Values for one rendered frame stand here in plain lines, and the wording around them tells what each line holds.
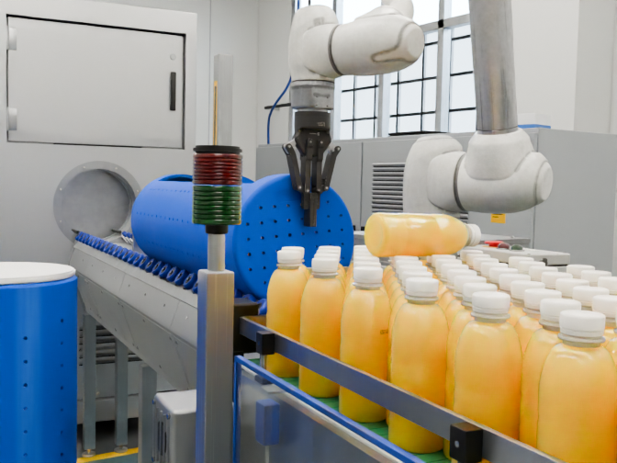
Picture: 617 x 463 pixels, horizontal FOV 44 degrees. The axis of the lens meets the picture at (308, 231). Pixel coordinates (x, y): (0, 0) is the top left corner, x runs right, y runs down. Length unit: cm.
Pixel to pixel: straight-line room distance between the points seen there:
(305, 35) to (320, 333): 67
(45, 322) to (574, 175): 228
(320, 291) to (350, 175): 278
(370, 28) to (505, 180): 63
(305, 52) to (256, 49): 582
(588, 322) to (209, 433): 51
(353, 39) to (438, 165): 63
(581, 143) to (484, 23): 140
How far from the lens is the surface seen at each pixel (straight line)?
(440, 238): 124
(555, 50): 427
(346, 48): 149
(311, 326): 112
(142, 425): 253
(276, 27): 711
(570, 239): 321
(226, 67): 298
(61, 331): 150
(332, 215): 163
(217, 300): 97
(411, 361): 91
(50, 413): 152
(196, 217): 97
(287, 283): 122
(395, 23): 146
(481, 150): 194
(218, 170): 95
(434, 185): 201
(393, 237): 119
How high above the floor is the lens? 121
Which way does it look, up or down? 4 degrees down
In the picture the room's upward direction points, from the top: 1 degrees clockwise
